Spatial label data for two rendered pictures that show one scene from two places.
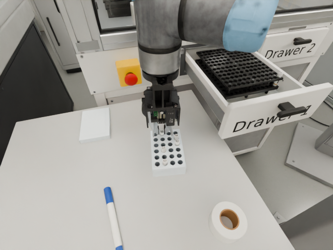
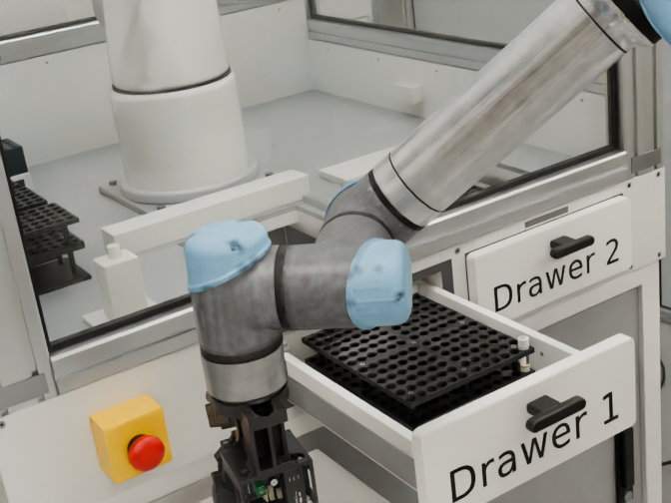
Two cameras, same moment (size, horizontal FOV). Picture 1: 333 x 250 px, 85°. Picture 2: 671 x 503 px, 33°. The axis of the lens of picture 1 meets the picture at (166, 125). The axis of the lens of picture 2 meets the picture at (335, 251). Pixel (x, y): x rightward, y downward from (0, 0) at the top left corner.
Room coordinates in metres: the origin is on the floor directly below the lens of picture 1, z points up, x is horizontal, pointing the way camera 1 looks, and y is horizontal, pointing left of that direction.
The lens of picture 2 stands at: (-0.59, 0.14, 1.50)
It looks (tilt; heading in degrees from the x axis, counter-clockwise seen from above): 22 degrees down; 346
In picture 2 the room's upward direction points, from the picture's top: 7 degrees counter-clockwise
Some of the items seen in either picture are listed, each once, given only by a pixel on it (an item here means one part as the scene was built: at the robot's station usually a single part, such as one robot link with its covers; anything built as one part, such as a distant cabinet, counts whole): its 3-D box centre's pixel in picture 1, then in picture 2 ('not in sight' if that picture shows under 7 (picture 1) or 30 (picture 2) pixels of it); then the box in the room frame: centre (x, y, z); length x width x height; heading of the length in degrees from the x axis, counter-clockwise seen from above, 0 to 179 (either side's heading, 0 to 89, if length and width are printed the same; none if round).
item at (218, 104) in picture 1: (231, 72); (411, 367); (0.54, -0.22, 0.86); 0.40 x 0.26 x 0.06; 17
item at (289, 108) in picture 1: (288, 108); (547, 409); (0.32, -0.28, 0.91); 0.07 x 0.04 x 0.01; 107
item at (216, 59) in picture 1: (233, 72); (415, 366); (0.53, -0.22, 0.87); 0.22 x 0.18 x 0.06; 17
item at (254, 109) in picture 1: (274, 111); (531, 426); (0.34, -0.28, 0.87); 0.29 x 0.02 x 0.11; 107
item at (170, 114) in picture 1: (161, 94); (261, 447); (0.31, 0.01, 0.95); 0.09 x 0.08 x 0.12; 6
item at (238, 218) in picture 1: (226, 221); not in sight; (0.11, -0.13, 0.78); 0.07 x 0.07 x 0.04
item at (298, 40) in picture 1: (300, 40); (566, 245); (0.69, -0.50, 0.91); 0.07 x 0.04 x 0.01; 107
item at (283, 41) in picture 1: (290, 46); (553, 260); (0.72, -0.49, 0.87); 0.29 x 0.02 x 0.11; 107
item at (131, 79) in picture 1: (131, 78); (144, 451); (0.49, 0.11, 0.88); 0.04 x 0.03 x 0.04; 107
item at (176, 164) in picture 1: (166, 151); not in sight; (0.28, 0.00, 0.78); 0.12 x 0.08 x 0.04; 5
